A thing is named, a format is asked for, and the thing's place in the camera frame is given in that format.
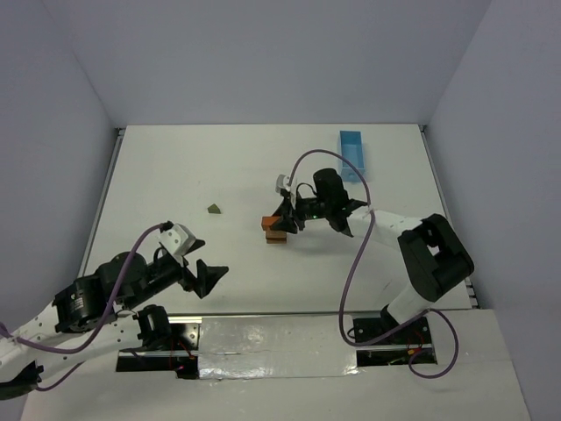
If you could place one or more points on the orange arch block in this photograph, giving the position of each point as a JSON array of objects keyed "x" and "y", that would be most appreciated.
[{"x": 268, "y": 221}]

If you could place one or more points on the green triangular block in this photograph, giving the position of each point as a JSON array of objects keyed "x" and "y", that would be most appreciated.
[{"x": 214, "y": 209}]

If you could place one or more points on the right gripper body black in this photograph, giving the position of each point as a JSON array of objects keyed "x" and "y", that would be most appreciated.
[{"x": 296, "y": 211}]

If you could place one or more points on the silver tape patch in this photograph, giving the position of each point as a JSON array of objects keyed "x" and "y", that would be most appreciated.
[{"x": 273, "y": 347}]

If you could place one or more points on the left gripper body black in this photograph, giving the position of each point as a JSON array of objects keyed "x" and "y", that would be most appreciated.
[{"x": 188, "y": 273}]

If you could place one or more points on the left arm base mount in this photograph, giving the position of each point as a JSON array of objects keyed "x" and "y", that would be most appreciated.
[{"x": 178, "y": 355}]

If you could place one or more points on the blue rectangular box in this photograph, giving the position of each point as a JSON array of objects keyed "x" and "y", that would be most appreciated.
[{"x": 350, "y": 147}]

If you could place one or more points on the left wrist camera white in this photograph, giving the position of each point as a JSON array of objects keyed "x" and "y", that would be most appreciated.
[{"x": 177, "y": 240}]

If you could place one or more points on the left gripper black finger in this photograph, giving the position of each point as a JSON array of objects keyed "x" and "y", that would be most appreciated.
[
  {"x": 207, "y": 277},
  {"x": 195, "y": 245}
]

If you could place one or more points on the light brown rectangular block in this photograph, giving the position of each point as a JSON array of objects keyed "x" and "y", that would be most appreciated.
[{"x": 276, "y": 235}]

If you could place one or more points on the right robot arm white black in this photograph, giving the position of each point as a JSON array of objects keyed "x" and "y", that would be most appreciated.
[{"x": 435, "y": 259}]

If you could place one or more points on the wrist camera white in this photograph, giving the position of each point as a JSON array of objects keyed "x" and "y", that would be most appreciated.
[
  {"x": 285, "y": 188},
  {"x": 177, "y": 240}
]

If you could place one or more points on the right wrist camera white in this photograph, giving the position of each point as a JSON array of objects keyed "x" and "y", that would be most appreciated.
[{"x": 285, "y": 188}]

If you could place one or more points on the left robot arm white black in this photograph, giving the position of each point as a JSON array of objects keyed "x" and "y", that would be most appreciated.
[{"x": 97, "y": 314}]

